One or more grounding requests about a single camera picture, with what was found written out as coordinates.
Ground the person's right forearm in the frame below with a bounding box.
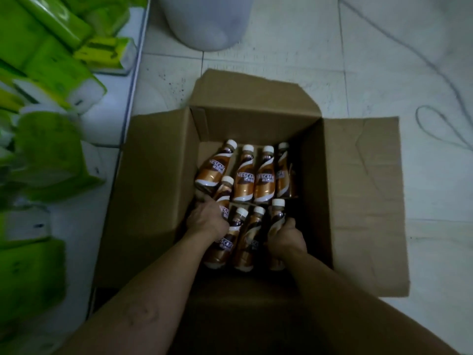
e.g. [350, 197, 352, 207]
[277, 247, 461, 355]

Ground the brown cardboard box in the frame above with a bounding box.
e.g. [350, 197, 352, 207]
[92, 68, 411, 355]

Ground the person's right hand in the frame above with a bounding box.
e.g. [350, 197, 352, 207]
[267, 217, 308, 260]

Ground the person's left hand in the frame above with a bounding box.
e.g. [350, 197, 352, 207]
[186, 197, 231, 242]

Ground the pile of green tissue packets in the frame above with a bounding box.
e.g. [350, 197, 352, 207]
[0, 0, 148, 355]

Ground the grey floor cable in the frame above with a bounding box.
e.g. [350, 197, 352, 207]
[334, 0, 473, 152]

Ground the group of Nescafe coffee bottles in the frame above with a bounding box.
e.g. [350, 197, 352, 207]
[194, 138, 300, 272]

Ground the white plastic bucket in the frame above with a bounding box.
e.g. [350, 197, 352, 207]
[157, 0, 256, 52]

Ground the person's left forearm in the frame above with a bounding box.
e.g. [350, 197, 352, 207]
[55, 231, 222, 355]

